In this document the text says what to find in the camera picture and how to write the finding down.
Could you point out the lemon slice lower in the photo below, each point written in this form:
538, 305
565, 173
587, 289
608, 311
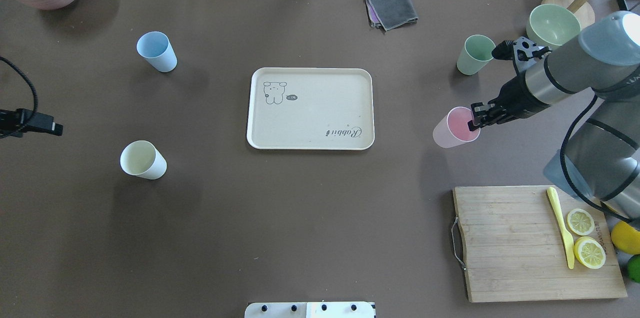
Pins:
589, 252

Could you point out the pink plastic cup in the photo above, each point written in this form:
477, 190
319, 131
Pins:
453, 129

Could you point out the cream rabbit print tray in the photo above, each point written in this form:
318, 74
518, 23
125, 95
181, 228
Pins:
311, 109

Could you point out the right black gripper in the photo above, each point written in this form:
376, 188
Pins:
512, 93

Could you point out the wooden cutting board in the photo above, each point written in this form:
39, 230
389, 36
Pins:
512, 249

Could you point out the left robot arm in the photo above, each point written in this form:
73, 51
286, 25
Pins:
20, 121

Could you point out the green bowl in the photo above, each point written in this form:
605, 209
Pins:
551, 26

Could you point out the lemon slice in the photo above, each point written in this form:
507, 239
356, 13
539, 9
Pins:
589, 252
580, 222

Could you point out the lemon slice upper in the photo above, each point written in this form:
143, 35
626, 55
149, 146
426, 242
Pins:
580, 222

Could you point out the light blue plastic cup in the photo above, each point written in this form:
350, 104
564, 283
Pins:
156, 49

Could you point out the green plastic cup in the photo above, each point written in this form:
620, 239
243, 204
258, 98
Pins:
475, 54

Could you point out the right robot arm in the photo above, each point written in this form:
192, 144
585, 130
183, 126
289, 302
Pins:
597, 162

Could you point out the cream white plastic cup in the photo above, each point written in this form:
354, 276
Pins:
142, 159

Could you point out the white control box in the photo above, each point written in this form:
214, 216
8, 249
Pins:
311, 309

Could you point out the grey folded cloth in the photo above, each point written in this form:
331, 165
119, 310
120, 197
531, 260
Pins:
390, 14

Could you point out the yellow plastic knife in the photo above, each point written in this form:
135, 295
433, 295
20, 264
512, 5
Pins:
567, 238

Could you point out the green lime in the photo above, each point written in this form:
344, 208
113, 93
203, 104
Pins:
633, 268

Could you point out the whole yellow lemon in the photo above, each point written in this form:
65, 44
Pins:
625, 238

